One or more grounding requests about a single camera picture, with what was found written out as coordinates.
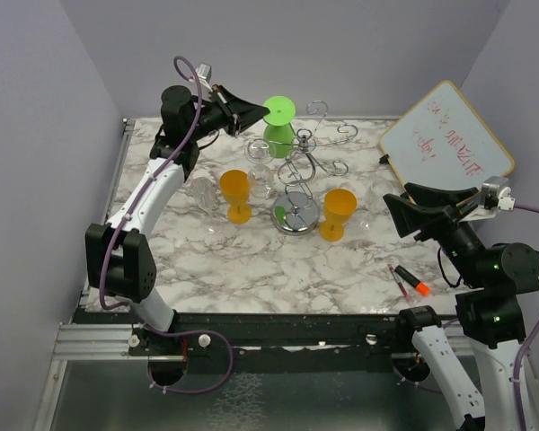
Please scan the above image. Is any black orange highlighter marker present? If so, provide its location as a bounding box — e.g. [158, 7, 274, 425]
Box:
[395, 265, 430, 296]

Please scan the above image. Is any black front rail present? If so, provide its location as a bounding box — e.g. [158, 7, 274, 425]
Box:
[74, 310, 429, 380]

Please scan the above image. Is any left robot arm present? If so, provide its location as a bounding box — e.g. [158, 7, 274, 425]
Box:
[85, 85, 270, 355]

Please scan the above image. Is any small whiteboard yellow frame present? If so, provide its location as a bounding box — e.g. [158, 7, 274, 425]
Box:
[379, 81, 515, 190]

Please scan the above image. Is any chrome wine glass rack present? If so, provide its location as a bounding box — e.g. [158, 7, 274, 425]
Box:
[269, 101, 358, 236]

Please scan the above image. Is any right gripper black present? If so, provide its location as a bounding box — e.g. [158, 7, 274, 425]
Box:
[384, 180, 488, 286]

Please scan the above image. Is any red pen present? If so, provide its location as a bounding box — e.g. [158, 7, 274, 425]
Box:
[387, 263, 411, 302]

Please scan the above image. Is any orange plastic goblet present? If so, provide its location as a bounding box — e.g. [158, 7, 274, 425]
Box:
[320, 189, 358, 242]
[219, 170, 252, 224]

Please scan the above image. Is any right orange plastic goblet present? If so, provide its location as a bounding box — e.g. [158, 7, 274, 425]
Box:
[320, 189, 358, 242]

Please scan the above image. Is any clear tall glass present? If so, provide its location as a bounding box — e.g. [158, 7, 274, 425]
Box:
[190, 177, 223, 234]

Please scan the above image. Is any green plastic wine glass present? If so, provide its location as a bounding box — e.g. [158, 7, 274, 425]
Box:
[263, 95, 296, 159]

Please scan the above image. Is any clear wine glass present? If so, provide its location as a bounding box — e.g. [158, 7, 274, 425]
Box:
[359, 179, 393, 230]
[244, 138, 276, 198]

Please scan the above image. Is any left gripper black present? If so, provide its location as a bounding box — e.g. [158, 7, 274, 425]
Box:
[186, 84, 269, 142]

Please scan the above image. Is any left orange plastic goblet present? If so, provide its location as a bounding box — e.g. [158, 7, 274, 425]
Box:
[219, 170, 252, 224]

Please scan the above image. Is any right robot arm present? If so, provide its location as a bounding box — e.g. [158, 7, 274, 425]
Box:
[384, 177, 539, 430]

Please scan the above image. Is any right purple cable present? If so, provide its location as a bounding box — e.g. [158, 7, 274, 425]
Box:
[511, 201, 539, 431]

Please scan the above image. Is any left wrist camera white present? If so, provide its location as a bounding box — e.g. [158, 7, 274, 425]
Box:
[194, 63, 212, 92]

